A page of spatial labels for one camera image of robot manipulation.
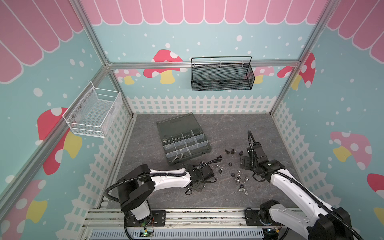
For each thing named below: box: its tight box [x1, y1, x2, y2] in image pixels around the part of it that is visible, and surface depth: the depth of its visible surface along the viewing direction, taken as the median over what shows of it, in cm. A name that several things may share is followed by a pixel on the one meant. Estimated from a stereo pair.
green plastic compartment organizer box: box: [156, 112, 212, 166], surface depth 102 cm
